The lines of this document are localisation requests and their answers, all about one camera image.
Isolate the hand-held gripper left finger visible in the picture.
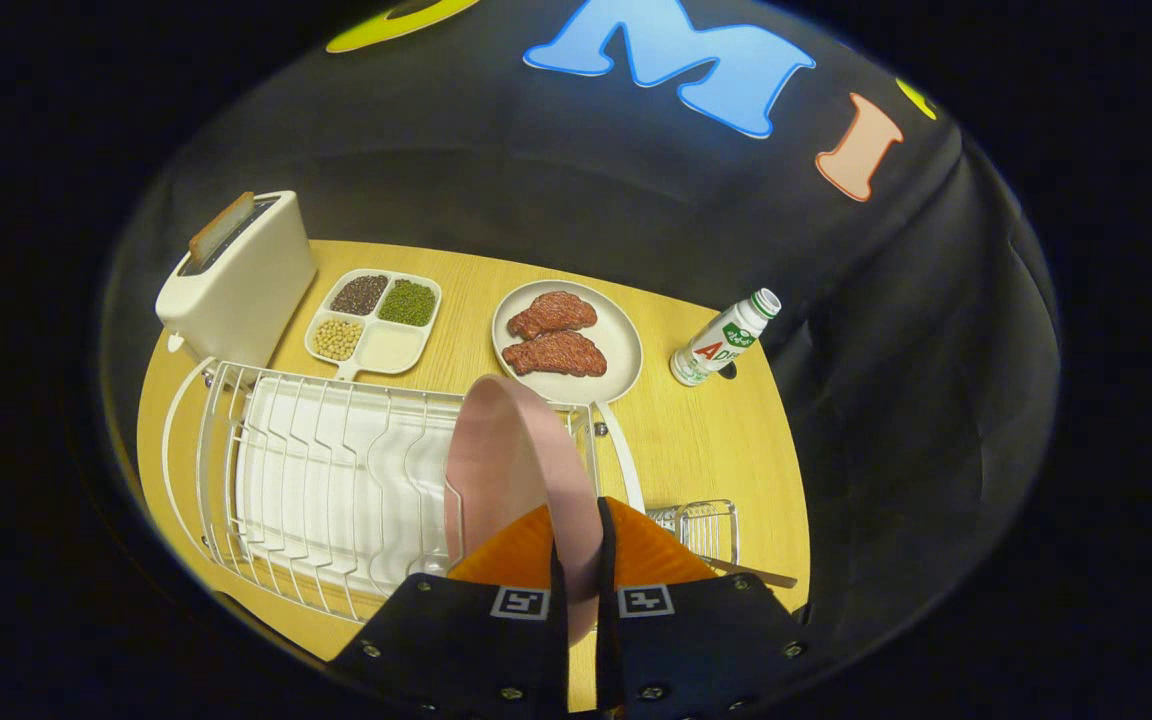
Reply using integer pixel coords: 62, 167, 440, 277
326, 503, 570, 720

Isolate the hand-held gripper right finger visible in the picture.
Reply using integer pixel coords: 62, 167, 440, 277
594, 497, 817, 716

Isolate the wooden-handled metal spoon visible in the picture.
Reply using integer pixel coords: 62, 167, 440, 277
701, 556, 799, 590

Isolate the metal wire basket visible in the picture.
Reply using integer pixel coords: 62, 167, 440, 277
648, 500, 740, 567

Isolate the pink plate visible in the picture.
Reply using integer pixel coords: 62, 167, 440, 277
444, 375, 605, 646

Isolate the white wire dish rack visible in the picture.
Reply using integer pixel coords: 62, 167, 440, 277
161, 357, 647, 623

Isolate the beige plate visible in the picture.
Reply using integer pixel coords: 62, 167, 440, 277
492, 280, 644, 406

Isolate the white drip tray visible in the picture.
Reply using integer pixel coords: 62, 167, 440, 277
236, 380, 577, 601

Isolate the red meat piece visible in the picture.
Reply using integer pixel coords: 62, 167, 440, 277
502, 331, 608, 378
507, 291, 599, 341

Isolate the white bottle with green label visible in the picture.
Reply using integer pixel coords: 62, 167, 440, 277
669, 288, 783, 388

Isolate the white grain pile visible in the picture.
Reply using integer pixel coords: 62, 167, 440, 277
363, 327, 425, 371

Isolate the black backdrop cloth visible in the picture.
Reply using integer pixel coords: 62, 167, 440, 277
101, 0, 1062, 661

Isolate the yellow bean pile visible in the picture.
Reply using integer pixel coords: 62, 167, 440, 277
315, 317, 364, 362

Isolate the white divided tray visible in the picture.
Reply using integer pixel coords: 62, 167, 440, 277
304, 268, 443, 381

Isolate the green bean pile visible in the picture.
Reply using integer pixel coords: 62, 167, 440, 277
378, 279, 437, 327

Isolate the dark bean pile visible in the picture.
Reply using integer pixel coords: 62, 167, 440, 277
330, 274, 389, 317

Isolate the white toaster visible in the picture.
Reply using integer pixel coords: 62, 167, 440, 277
155, 190, 318, 369

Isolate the brown toast slice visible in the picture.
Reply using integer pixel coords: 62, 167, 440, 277
188, 192, 255, 263

